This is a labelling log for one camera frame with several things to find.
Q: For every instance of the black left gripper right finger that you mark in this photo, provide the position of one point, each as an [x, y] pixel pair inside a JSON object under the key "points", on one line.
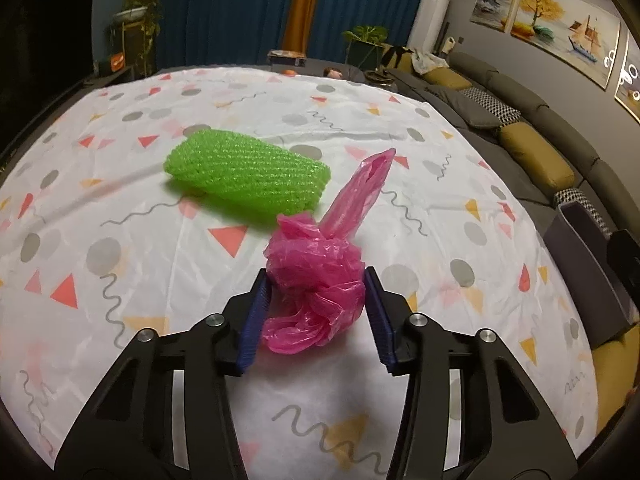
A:
{"points": [[470, 412]]}

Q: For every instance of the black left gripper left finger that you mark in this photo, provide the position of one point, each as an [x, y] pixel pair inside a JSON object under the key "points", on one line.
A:
{"points": [[162, 410]]}

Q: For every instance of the grey plastic trash bin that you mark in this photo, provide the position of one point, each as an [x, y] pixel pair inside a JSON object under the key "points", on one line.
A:
{"points": [[582, 265]]}

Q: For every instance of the pink plastic bag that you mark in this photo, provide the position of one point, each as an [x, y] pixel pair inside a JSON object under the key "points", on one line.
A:
{"points": [[316, 267]]}

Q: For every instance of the houndstooth patterned cushion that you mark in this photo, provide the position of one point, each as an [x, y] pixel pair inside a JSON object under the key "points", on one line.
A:
{"points": [[579, 213]]}

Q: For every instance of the grey sectional sofa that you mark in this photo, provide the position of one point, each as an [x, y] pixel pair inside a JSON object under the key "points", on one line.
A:
{"points": [[594, 176]]}

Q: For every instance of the mustard cushion near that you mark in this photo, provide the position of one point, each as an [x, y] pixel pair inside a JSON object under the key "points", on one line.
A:
{"points": [[540, 160]]}

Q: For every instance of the mustard cushion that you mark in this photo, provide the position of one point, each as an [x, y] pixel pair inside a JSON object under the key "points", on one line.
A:
{"points": [[446, 77], [540, 160]]}

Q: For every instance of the right framed painting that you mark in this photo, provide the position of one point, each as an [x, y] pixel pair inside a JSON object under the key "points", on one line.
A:
{"points": [[628, 87]]}

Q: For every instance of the black white patterned cushion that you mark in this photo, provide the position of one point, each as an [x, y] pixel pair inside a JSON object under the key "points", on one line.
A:
{"points": [[507, 114]]}

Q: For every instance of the patterned white tablecloth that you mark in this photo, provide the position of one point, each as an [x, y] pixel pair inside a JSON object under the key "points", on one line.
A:
{"points": [[97, 244]]}

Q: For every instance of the grey cushion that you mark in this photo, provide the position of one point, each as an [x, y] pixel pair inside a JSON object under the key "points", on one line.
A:
{"points": [[471, 112]]}

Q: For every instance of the middle sailboat painting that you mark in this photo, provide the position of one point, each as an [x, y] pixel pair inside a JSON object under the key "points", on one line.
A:
{"points": [[576, 32]]}

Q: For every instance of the mustard cushion far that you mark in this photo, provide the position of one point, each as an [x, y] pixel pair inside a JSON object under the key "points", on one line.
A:
{"points": [[446, 77]]}

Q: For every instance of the green foam net sleeve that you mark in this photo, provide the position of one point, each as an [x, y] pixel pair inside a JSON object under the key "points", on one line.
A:
{"points": [[247, 172]]}

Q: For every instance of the left landscape painting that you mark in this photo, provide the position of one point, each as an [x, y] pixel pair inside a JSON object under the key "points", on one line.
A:
{"points": [[492, 13]]}

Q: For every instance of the white standing air conditioner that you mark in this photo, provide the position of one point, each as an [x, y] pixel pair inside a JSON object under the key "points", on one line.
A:
{"points": [[427, 24]]}

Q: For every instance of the dark coffee table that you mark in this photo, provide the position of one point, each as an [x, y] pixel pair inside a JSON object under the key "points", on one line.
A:
{"points": [[312, 67]]}

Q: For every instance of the green potted plant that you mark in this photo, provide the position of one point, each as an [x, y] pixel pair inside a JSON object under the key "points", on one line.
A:
{"points": [[365, 46]]}

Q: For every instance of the plant on wooden stand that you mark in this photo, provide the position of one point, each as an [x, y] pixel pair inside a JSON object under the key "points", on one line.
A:
{"points": [[133, 34]]}

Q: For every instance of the orange curtain strip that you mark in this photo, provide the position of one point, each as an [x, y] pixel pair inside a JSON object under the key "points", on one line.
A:
{"points": [[298, 25]]}

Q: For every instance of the black flat television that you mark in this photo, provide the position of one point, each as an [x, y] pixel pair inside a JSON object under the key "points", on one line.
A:
{"points": [[46, 48]]}

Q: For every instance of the blue window curtain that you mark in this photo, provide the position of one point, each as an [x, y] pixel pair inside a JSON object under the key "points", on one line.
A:
{"points": [[206, 32]]}

